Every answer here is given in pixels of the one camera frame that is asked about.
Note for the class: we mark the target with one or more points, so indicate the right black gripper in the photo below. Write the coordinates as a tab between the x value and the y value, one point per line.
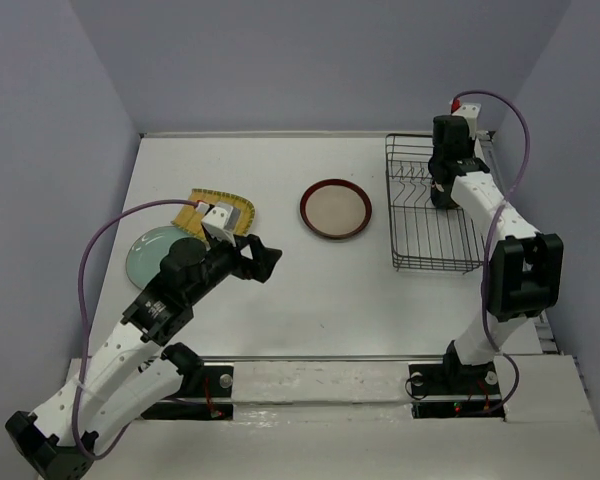
470	141

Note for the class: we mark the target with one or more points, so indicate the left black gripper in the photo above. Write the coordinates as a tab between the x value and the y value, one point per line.
263	259

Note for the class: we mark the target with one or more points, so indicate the yellow bamboo woven plate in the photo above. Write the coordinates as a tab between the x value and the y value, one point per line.
189	220

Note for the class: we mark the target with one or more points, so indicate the red rimmed beige plate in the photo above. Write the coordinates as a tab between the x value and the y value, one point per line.
335	209

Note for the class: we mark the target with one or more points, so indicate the light green round plate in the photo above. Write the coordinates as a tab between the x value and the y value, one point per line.
145	254

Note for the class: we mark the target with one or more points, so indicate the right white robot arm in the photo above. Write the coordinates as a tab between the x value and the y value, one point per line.
521	269

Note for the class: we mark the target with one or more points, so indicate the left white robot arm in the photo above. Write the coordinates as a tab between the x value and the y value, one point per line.
138	364

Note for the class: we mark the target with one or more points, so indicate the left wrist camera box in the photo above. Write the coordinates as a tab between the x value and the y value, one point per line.
220	222

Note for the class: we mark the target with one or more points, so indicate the black wire dish rack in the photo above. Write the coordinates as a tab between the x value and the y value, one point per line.
423	237

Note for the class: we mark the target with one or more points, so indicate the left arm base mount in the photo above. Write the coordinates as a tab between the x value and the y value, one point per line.
205	397

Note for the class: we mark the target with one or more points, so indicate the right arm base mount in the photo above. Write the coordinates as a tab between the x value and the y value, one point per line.
436	395

